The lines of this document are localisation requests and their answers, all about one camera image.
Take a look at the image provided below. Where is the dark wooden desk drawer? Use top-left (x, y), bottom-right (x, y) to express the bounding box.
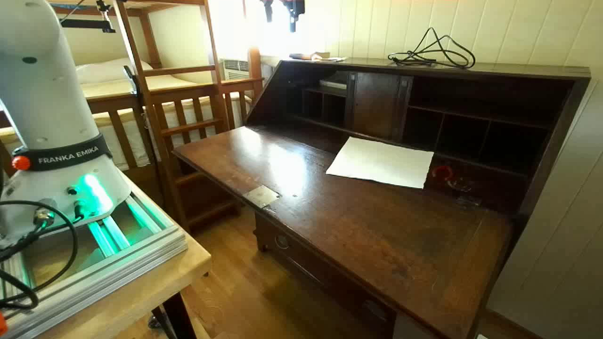
top-left (253, 210), bottom-right (398, 335)

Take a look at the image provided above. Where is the light wooden table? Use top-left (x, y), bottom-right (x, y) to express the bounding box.
top-left (36, 231), bottom-right (213, 339)

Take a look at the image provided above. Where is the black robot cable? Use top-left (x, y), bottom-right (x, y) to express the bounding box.
top-left (0, 199), bottom-right (81, 312)

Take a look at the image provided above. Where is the thin black cable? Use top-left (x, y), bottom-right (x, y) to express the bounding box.
top-left (387, 24), bottom-right (479, 71)

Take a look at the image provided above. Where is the dark wooden secretary desk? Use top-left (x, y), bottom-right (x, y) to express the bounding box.
top-left (170, 56), bottom-right (592, 339)

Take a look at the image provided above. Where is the dark hanging device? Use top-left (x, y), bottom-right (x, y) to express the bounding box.
top-left (260, 0), bottom-right (307, 33)

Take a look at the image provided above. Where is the black mounting bar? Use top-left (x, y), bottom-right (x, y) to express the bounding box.
top-left (59, 0), bottom-right (119, 33)

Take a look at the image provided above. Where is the dark wooden cabinet door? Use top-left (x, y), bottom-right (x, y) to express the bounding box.
top-left (349, 71), bottom-right (411, 141)

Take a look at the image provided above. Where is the white wall heater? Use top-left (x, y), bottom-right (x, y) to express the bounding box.
top-left (221, 58), bottom-right (253, 80)

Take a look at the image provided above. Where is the white mattress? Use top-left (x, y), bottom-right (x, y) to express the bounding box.
top-left (74, 56), bottom-right (219, 101)

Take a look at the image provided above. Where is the white paper sheet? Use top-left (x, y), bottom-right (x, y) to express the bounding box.
top-left (324, 135), bottom-right (437, 191)

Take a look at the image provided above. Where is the small red object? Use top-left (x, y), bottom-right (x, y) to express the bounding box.
top-left (432, 163), bottom-right (473, 193)

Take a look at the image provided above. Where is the small white card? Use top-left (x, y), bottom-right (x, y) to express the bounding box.
top-left (243, 184), bottom-right (281, 210)

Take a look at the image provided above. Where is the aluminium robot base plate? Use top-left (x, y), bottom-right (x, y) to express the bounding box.
top-left (0, 171), bottom-right (191, 339)

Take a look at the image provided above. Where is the flat papers pile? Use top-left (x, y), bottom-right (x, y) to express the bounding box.
top-left (289, 50), bottom-right (347, 63)

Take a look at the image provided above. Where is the grey papers stack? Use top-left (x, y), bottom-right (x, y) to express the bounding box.
top-left (319, 77), bottom-right (351, 93)

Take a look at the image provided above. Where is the wooden bunk bed frame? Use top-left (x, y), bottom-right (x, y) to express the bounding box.
top-left (49, 0), bottom-right (266, 231)

